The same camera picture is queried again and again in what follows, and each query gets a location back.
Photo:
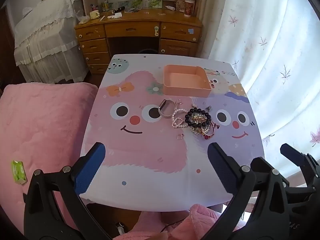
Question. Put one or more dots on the round silver brooch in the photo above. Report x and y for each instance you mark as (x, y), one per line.
(194, 104)

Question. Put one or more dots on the blue sticker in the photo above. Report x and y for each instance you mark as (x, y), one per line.
(191, 31)

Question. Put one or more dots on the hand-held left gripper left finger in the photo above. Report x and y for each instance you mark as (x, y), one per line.
(90, 170)

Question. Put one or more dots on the pink fluffy garment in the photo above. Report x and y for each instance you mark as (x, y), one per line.
(205, 220)

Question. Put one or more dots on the bed with white lace cover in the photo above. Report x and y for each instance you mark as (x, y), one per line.
(45, 37)

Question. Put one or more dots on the pink plastic storage box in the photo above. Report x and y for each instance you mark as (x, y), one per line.
(186, 82)

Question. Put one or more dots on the small silver clasp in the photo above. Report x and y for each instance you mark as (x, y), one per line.
(208, 108)

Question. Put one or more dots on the patterned gift box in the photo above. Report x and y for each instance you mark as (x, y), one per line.
(179, 3)

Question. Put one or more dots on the white tube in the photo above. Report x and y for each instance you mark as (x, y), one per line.
(170, 8)

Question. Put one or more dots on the white leaf print curtain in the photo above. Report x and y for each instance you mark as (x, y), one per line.
(262, 55)

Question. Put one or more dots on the black oblong object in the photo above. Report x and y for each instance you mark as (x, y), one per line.
(118, 9)

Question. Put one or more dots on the red and white paper cup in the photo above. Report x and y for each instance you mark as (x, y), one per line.
(189, 8)

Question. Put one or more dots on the pink fluffy blanket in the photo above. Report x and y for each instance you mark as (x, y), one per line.
(42, 135)

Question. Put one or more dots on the rose gold red bangle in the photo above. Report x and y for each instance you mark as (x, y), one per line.
(211, 131)

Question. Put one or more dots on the green packet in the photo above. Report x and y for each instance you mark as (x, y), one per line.
(18, 172)

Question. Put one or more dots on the wooden desk with drawers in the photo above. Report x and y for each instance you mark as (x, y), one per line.
(130, 30)

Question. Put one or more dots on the clear plastic bag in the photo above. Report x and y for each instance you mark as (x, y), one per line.
(83, 20)

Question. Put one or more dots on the white crumpled paper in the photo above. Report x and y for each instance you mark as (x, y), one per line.
(115, 15)

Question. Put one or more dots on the glass pen holder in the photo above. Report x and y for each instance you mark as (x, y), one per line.
(105, 6)

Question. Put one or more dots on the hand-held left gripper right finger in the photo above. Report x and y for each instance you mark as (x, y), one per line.
(221, 170)

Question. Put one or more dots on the yellow mug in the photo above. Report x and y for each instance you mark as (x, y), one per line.
(94, 14)

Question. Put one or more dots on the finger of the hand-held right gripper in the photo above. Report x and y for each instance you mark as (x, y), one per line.
(287, 151)
(300, 191)

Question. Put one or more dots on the strip of painted pictures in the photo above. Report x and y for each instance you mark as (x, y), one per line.
(136, 3)

